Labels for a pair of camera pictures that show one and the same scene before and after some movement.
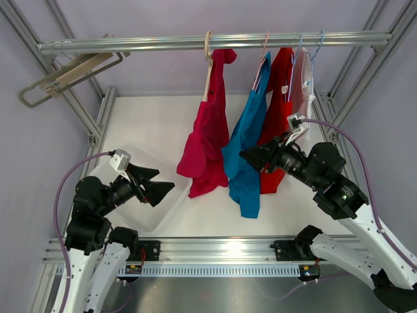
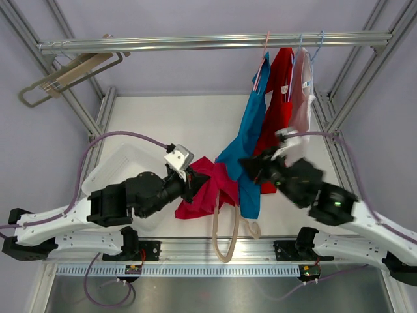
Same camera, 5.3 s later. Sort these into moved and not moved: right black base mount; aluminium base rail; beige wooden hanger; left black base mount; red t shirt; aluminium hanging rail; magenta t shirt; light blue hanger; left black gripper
Moved: magenta t shirt; beige wooden hanger; left black gripper
Not moved: aluminium base rail; light blue hanger; aluminium hanging rail; right black base mount; red t shirt; left black base mount
